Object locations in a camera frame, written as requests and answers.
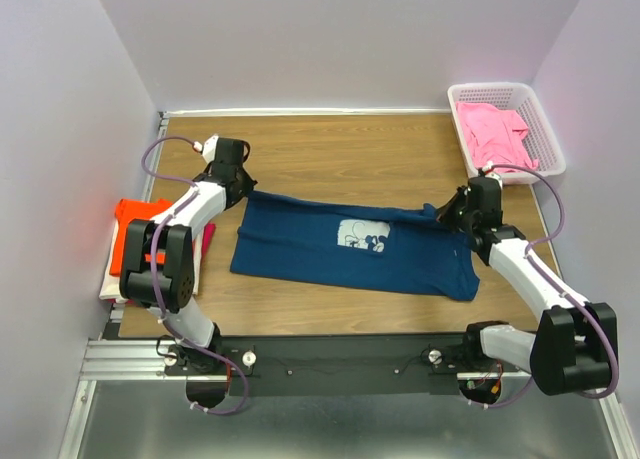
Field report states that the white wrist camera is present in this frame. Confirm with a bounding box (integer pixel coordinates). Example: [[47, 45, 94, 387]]
[[192, 134, 219, 163], [479, 166, 503, 188]]

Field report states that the pink t-shirt in basket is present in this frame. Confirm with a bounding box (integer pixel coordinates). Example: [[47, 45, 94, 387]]
[[455, 102, 539, 170]]

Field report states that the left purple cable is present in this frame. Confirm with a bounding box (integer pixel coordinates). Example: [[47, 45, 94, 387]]
[[140, 136, 251, 416]]

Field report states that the magenta folded t-shirt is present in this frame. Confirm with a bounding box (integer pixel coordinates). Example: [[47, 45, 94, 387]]
[[201, 223, 216, 256]]

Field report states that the aluminium extrusion rail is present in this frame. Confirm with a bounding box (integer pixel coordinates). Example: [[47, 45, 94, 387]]
[[79, 334, 615, 381]]

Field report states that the navy blue printed t-shirt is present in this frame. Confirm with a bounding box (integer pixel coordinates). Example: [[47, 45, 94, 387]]
[[230, 192, 480, 301]]

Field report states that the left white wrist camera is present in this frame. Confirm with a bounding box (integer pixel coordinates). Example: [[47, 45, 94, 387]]
[[192, 134, 219, 163]]

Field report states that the black mounting base plate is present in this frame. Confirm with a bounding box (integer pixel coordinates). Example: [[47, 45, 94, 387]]
[[162, 333, 512, 407]]

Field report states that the white plastic laundry basket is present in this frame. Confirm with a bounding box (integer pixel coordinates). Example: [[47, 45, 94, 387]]
[[447, 82, 566, 185]]

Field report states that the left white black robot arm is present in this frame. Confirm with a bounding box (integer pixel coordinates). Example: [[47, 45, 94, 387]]
[[119, 135, 257, 374]]

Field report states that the purple cable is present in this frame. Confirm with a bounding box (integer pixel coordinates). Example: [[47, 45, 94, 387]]
[[467, 163, 620, 409], [140, 136, 251, 416]]

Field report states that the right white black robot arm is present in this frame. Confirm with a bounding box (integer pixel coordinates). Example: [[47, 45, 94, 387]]
[[437, 172, 620, 399]]

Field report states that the orange folded t-shirt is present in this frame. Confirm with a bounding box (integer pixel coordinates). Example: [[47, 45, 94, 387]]
[[109, 199, 172, 277]]

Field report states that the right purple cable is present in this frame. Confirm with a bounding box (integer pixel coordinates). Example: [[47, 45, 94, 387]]
[[467, 163, 620, 409]]

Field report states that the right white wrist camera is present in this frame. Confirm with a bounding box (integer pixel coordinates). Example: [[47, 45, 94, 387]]
[[479, 166, 503, 188]]

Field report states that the white folded t-shirt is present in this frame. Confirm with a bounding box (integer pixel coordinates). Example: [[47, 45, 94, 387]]
[[99, 220, 204, 304]]

